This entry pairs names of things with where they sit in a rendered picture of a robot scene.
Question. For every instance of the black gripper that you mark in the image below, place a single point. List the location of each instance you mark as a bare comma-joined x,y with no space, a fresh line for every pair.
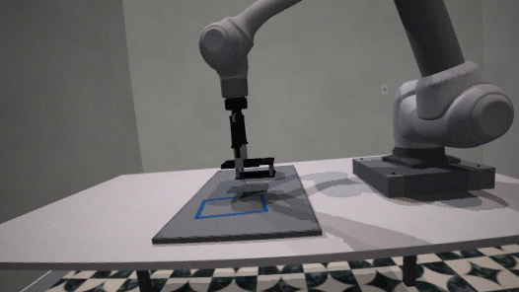
238,130

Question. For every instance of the blue tape rectangle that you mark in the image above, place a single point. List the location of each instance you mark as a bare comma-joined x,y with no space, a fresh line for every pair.
264,207

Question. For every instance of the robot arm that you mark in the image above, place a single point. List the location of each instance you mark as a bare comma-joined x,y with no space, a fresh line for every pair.
452,104

